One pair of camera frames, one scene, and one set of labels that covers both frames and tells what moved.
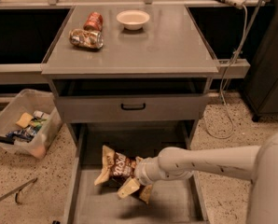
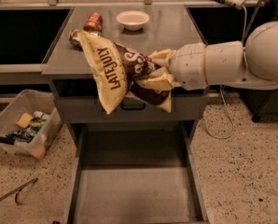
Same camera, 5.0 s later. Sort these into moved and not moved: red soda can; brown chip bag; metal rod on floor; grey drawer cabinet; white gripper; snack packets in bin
Moved: white gripper; brown chip bag
Not moved: red soda can; snack packets in bin; metal rod on floor; grey drawer cabinet
